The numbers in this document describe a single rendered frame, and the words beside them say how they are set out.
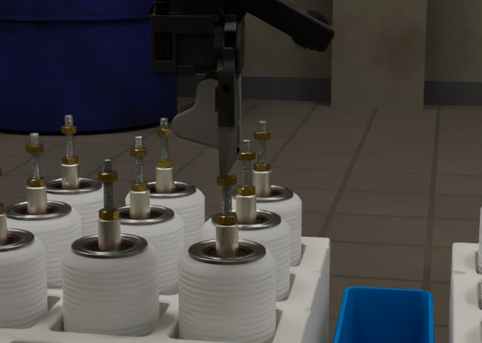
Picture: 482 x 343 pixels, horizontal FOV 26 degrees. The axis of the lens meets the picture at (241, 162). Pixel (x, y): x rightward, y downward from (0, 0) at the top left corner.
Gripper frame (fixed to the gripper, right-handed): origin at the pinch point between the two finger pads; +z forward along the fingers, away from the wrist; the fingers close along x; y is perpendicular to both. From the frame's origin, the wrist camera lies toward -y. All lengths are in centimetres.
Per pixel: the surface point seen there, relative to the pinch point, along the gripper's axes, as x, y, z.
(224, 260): 3.7, 0.5, 9.0
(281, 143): -181, 2, 34
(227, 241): 1.1, 0.4, 7.9
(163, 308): -5.6, 7.8, 17.3
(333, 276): -69, -11, 34
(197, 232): -22.2, 6.1, 13.7
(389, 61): -243, -31, 19
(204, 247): -0.7, 2.8, 9.1
